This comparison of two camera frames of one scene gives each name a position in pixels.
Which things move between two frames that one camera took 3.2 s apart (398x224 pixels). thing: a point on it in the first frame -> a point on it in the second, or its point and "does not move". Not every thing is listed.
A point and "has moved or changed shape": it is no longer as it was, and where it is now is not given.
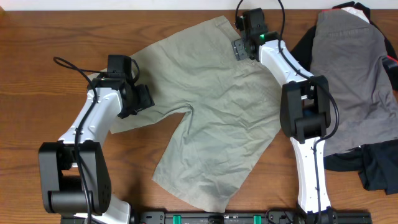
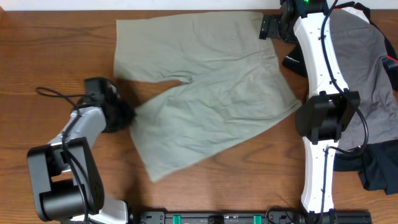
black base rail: x=232 y=216 does not move
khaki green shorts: x=230 y=127 has moved or changed shape
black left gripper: x=147 y=100 -> x=130 y=116
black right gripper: x=239 y=51 -> x=268 y=28
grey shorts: x=350 y=54 does not move
